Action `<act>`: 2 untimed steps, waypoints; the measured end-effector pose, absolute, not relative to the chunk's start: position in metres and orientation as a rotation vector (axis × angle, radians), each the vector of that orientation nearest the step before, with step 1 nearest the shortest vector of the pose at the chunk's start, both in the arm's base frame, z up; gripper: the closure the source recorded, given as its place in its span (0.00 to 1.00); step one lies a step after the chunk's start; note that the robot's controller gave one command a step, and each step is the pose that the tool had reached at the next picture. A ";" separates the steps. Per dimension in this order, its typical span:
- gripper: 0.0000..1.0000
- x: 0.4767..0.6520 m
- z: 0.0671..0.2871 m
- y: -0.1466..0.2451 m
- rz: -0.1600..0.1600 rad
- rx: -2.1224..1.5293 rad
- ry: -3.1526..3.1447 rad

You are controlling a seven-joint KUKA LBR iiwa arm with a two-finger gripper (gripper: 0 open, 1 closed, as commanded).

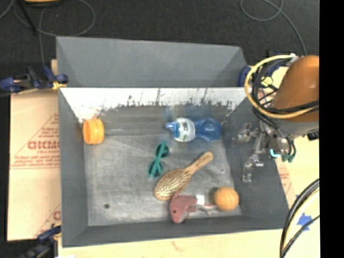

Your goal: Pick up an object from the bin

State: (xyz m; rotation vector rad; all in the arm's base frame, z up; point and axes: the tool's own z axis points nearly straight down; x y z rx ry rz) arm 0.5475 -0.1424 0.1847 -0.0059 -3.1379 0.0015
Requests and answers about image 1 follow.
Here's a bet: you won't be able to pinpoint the orange ball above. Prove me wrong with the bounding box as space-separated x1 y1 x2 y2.
213 187 240 212

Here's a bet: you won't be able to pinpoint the blue spray bottle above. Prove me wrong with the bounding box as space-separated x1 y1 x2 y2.
164 117 223 143

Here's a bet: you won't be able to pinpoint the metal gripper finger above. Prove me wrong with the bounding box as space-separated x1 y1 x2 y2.
231 123 254 148
242 154 265 183

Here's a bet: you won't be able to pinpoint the pink toy fish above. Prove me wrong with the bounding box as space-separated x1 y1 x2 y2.
169 191 199 224

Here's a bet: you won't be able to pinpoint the small white and pink object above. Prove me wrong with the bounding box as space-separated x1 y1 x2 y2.
195 193 218 216

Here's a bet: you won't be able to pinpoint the wooden hairbrush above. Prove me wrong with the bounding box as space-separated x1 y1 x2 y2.
153 151 214 201

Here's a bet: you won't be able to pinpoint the grey metal bin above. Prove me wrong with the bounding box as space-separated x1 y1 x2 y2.
55 36 291 247

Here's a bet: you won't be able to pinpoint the green sunglasses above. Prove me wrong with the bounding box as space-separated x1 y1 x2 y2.
147 141 170 178

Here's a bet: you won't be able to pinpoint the orange plastic cup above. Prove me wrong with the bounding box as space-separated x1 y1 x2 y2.
82 118 105 145

